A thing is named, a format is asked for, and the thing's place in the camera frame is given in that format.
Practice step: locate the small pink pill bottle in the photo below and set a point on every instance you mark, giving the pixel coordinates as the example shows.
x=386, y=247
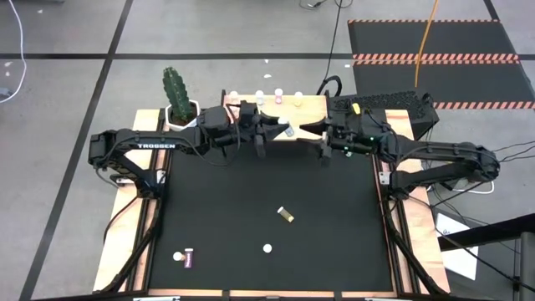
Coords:
x=278, y=97

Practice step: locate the white bottle cap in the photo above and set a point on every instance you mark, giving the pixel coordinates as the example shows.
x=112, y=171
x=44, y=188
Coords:
x=267, y=248

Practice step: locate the black hazard-striped floor mat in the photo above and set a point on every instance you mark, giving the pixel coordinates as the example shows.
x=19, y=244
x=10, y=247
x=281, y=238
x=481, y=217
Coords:
x=460, y=39

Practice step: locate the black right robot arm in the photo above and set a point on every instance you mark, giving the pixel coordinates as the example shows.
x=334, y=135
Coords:
x=439, y=148

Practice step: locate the white plant pot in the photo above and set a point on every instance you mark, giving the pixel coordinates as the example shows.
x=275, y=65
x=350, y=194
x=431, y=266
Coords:
x=169, y=119

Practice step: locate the light wooden shelf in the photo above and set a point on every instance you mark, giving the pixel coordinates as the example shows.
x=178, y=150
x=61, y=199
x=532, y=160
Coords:
x=309, y=110

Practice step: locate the blue pill bottle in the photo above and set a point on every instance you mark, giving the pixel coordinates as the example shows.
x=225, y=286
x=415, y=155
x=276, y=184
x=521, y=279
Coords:
x=289, y=130
x=259, y=97

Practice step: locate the green cactus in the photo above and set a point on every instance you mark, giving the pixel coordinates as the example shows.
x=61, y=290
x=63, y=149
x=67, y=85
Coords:
x=176, y=94

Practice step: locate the purple pill bottle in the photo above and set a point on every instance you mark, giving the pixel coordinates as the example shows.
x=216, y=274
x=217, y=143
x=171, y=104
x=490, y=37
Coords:
x=188, y=260

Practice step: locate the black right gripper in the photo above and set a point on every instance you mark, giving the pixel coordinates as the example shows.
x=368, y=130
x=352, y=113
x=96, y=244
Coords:
x=351, y=134

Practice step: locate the yellow pill bottle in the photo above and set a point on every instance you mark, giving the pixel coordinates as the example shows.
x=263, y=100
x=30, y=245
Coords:
x=286, y=215
x=298, y=99
x=178, y=256

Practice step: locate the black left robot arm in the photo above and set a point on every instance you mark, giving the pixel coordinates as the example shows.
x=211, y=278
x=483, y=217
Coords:
x=154, y=145

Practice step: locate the white paper sheet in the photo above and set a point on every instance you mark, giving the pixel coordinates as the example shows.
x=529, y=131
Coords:
x=460, y=259

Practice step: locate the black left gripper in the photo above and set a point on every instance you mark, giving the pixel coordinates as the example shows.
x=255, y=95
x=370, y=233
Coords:
x=248, y=123

